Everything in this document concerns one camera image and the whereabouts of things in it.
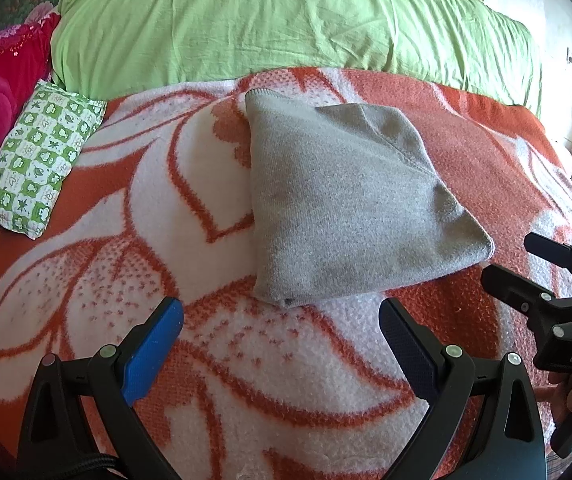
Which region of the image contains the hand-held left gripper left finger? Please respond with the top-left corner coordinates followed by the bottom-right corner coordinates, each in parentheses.
top-left (16, 296), bottom-right (185, 480)

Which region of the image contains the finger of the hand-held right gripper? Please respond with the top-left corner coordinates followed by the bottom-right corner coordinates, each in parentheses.
top-left (524, 232), bottom-right (572, 293)
top-left (482, 264), bottom-right (566, 322)

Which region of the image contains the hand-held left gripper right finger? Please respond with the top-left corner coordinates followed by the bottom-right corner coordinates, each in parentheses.
top-left (380, 298), bottom-right (546, 480)

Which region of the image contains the beige knit sweater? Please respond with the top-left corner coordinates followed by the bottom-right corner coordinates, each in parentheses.
top-left (244, 88), bottom-right (495, 307)

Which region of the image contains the orange white floral blanket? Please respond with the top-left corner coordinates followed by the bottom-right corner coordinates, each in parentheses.
top-left (0, 66), bottom-right (572, 480)

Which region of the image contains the green white checkered pillow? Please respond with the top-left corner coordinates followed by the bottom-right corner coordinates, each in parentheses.
top-left (0, 79), bottom-right (108, 239)

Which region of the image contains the light green duvet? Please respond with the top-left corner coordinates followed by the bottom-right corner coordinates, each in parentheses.
top-left (51, 0), bottom-right (542, 121)

